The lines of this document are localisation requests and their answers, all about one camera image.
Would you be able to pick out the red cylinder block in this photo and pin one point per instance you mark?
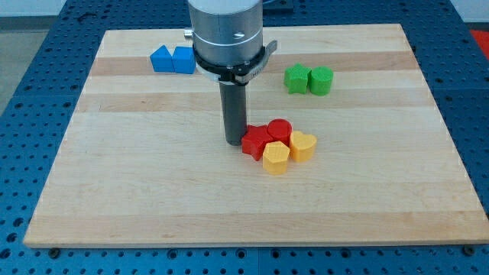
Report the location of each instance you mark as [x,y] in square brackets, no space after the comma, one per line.
[280,130]

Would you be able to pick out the red star block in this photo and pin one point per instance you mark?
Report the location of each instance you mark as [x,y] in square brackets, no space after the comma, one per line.
[255,140]

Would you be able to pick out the yellow heart block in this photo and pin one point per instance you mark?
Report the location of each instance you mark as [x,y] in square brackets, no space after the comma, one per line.
[302,146]

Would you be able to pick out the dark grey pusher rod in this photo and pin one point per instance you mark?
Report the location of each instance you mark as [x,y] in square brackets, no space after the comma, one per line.
[233,99]

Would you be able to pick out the blue cube block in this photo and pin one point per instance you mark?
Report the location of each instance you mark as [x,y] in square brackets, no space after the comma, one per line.
[184,60]

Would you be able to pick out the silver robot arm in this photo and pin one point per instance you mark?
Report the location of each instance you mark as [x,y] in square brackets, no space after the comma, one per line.
[228,39]

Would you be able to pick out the blue triangle block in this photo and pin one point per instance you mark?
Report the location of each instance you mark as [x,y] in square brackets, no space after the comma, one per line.
[162,61]

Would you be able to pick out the green cylinder block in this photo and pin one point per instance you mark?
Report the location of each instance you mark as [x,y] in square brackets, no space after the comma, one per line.
[320,80]

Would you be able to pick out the yellow pentagon block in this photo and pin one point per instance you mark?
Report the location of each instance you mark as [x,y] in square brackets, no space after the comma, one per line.
[275,158]

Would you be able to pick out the green star block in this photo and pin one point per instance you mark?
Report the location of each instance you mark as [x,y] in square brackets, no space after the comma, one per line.
[296,78]

